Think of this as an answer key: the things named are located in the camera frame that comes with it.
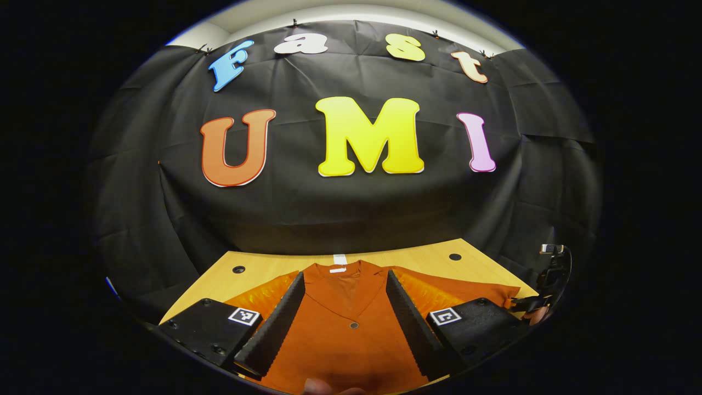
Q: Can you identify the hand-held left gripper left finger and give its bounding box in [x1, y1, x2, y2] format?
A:
[158, 271, 306, 379]

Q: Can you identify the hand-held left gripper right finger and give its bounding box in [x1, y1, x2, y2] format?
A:
[386, 269, 531, 382]

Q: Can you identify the orange ribbed button shirt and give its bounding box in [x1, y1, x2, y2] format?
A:
[224, 260, 522, 395]

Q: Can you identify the black backdrop cloth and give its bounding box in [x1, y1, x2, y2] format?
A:
[88, 19, 604, 324]

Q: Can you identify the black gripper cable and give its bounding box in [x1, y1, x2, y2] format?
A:
[562, 246, 574, 300]

